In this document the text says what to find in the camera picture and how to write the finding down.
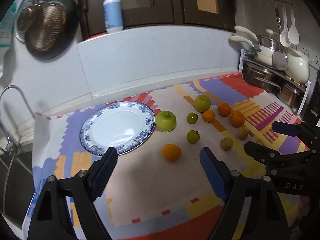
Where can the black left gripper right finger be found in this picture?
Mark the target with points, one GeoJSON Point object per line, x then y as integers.
{"type": "Point", "coordinates": [266, 217]}

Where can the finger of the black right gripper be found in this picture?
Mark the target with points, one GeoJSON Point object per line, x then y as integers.
{"type": "Point", "coordinates": [306, 132]}
{"type": "Point", "coordinates": [299, 164]}

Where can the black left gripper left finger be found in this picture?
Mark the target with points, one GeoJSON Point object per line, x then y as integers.
{"type": "Point", "coordinates": [51, 218]}

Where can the brown kiwi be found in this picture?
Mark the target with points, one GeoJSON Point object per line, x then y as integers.
{"type": "Point", "coordinates": [242, 133]}
{"type": "Point", "coordinates": [226, 143]}

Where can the small orange mandarin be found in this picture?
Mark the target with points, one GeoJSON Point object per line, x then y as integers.
{"type": "Point", "coordinates": [171, 152]}
{"type": "Point", "coordinates": [208, 115]}

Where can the stainless steel pot lower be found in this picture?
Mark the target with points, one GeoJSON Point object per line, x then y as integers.
{"type": "Point", "coordinates": [290, 96]}

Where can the white dish rack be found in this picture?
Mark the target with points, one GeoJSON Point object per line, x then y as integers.
{"type": "Point", "coordinates": [247, 55]}

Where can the large orange mandarin right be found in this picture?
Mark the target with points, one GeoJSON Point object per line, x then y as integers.
{"type": "Point", "coordinates": [237, 119]}

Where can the white ceramic teapot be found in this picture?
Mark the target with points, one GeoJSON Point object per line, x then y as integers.
{"type": "Point", "coordinates": [298, 66]}

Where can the stainless steel pan in rack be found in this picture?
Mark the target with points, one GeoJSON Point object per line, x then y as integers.
{"type": "Point", "coordinates": [261, 77]}

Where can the orange mandarin back right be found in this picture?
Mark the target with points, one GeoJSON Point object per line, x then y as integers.
{"type": "Point", "coordinates": [224, 109]}

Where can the metal slotted spatula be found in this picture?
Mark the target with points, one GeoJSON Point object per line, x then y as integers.
{"type": "Point", "coordinates": [279, 57]}

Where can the white plastic ladle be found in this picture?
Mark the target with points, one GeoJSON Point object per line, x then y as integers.
{"type": "Point", "coordinates": [284, 38]}

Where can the yellow-green apple at back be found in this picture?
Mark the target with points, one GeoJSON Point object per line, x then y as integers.
{"type": "Point", "coordinates": [202, 103]}

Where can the white plastic rice spoon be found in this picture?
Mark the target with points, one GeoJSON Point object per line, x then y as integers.
{"type": "Point", "coordinates": [293, 34]}

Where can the steel pot with lid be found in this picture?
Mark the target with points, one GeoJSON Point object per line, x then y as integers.
{"type": "Point", "coordinates": [268, 40]}

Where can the colourful patterned table mat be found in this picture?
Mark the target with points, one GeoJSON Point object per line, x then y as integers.
{"type": "Point", "coordinates": [148, 197]}

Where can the green apple near plate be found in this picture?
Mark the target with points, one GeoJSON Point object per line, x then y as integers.
{"type": "Point", "coordinates": [166, 121]}

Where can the blue white porcelain plate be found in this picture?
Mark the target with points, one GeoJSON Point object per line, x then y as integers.
{"type": "Point", "coordinates": [123, 125]}

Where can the teal white paper box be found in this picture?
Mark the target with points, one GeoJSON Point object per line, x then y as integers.
{"type": "Point", "coordinates": [7, 26]}

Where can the brass strainer hanging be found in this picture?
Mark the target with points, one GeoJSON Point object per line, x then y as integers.
{"type": "Point", "coordinates": [27, 16]}

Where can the black frying pan hanging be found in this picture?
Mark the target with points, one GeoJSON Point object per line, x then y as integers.
{"type": "Point", "coordinates": [52, 29]}

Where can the blue white pump bottle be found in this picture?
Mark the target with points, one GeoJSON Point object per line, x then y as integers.
{"type": "Point", "coordinates": [112, 16]}

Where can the white pan lower handle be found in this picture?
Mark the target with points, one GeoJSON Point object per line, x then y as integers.
{"type": "Point", "coordinates": [242, 39]}

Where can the dark wooden window frame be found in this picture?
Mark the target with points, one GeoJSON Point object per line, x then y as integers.
{"type": "Point", "coordinates": [209, 13]}

